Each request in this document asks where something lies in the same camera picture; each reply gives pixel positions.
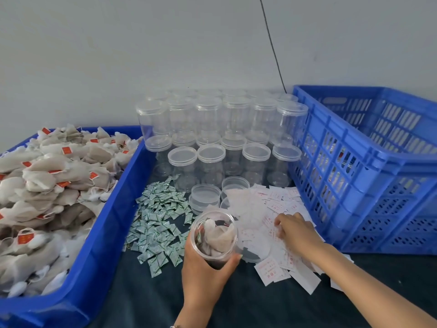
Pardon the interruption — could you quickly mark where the black cable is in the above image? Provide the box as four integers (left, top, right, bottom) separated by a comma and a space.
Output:
259, 0, 288, 93

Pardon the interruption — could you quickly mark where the blue plastic tray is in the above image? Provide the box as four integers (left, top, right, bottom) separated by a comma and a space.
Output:
0, 126, 157, 328

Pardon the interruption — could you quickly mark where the pile of green desiccant packets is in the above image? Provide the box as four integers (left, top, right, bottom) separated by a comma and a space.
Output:
125, 175, 195, 277

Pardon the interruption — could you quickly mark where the group of lidded jars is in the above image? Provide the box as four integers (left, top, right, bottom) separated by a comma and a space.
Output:
135, 91, 310, 187

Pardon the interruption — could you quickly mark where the white mesh tea bag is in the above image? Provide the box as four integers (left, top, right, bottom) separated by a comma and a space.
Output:
196, 218, 236, 257

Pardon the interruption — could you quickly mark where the person's left hand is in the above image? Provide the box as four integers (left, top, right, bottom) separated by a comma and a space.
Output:
181, 229, 241, 313

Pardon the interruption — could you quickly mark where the pile of tea bags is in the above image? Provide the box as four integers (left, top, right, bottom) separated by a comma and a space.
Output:
0, 125, 141, 298

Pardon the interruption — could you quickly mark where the clear jar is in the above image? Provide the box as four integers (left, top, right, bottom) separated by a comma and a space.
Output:
189, 210, 240, 262

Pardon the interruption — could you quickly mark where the person's right forearm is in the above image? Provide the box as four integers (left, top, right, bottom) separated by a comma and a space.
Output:
307, 244, 437, 328

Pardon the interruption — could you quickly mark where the pile of white label papers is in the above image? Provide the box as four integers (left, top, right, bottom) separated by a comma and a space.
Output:
225, 185, 356, 294

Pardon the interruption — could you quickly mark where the person's right hand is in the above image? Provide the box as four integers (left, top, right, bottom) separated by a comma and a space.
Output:
274, 213, 325, 260

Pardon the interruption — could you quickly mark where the blue slatted crate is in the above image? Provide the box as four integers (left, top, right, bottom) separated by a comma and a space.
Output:
290, 85, 437, 255

